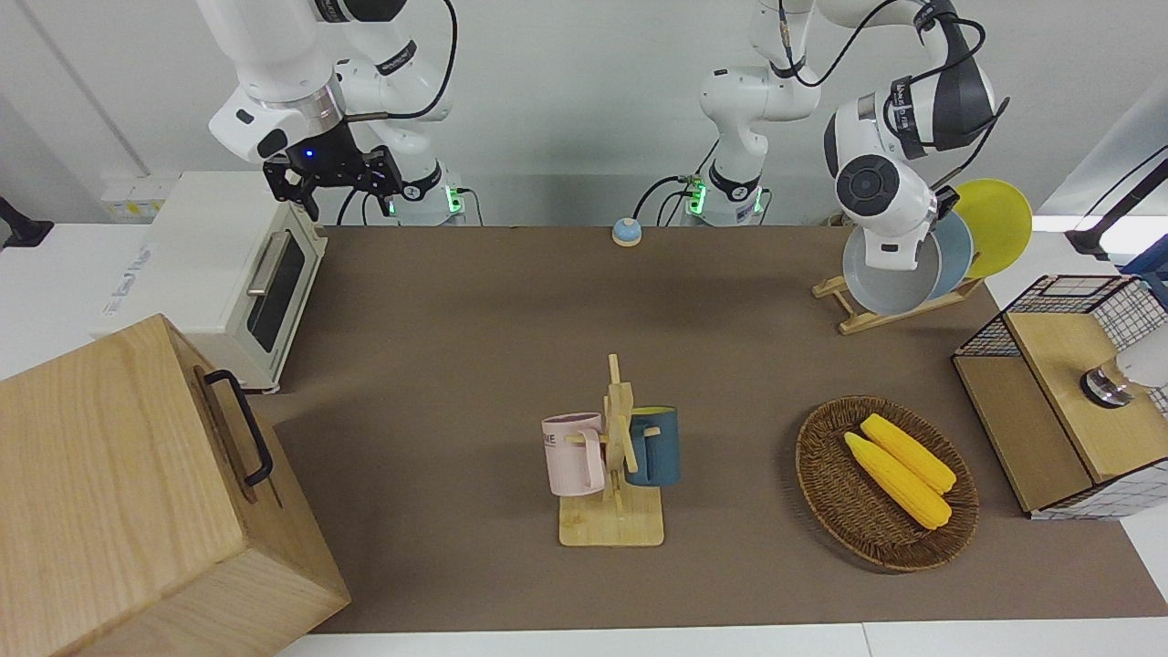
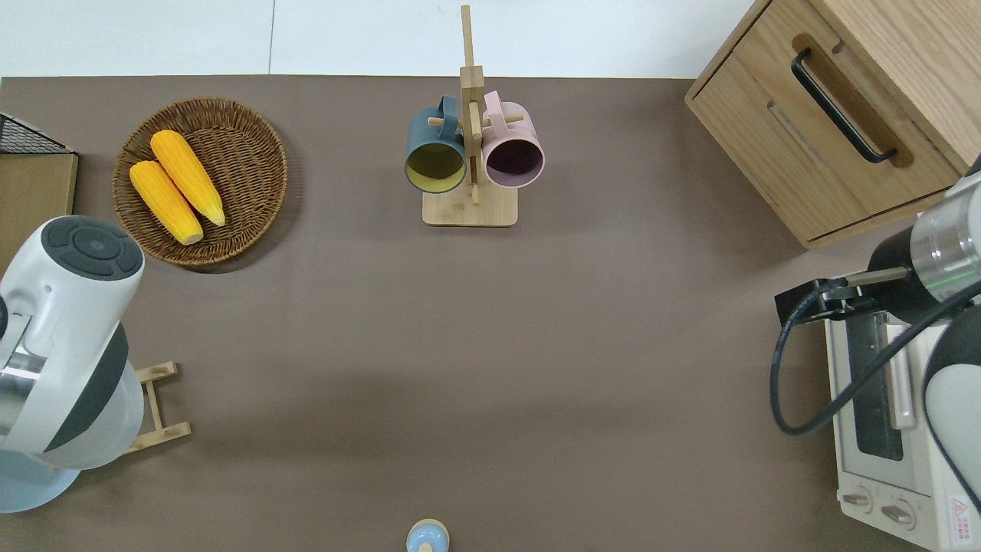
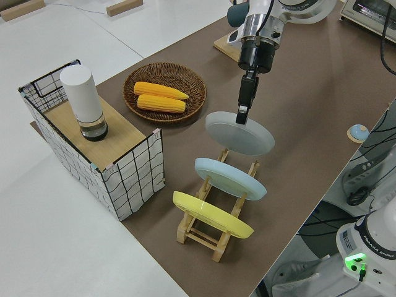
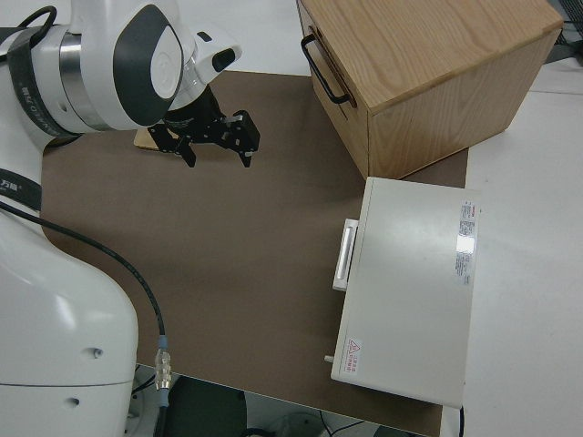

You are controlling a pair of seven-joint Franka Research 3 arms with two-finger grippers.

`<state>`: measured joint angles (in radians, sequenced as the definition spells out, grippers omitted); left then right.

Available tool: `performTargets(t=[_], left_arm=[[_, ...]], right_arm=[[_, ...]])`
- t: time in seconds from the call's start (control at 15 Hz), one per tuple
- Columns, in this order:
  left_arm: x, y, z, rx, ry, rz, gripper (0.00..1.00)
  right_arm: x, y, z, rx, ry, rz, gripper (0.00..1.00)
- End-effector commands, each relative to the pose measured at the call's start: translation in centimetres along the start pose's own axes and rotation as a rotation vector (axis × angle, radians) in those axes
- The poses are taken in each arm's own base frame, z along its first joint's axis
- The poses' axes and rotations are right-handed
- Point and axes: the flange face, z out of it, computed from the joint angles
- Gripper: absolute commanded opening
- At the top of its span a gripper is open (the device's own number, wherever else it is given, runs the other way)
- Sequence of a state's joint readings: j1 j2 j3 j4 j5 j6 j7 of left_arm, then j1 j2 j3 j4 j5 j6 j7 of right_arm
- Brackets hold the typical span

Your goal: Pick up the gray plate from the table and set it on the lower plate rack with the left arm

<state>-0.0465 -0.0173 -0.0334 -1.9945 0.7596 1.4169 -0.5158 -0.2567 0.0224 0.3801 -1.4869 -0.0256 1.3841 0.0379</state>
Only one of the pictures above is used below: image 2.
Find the yellow corn cob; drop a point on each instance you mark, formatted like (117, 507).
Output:
(165, 201)
(188, 176)

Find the pink mug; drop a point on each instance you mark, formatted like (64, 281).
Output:
(517, 134)

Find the dark teal mug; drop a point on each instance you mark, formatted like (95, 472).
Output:
(429, 138)

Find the wooden plate rack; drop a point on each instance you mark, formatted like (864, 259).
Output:
(155, 406)

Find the brown wicker basket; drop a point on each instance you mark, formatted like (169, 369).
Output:
(245, 169)

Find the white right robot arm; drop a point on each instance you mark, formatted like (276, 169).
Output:
(946, 253)

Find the brown table mat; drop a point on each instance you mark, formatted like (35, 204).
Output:
(536, 345)

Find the wooden drawer cabinet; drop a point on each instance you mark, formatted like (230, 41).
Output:
(751, 130)

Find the wooden mug tree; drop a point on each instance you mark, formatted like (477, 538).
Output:
(469, 211)

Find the wooden shelf board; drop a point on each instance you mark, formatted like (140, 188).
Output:
(34, 192)

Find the gray round plate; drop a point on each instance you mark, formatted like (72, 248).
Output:
(31, 487)

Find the white toaster oven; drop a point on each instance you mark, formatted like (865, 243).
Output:
(866, 475)

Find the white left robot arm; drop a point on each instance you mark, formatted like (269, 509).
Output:
(69, 307)

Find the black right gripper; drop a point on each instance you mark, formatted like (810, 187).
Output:
(812, 300)

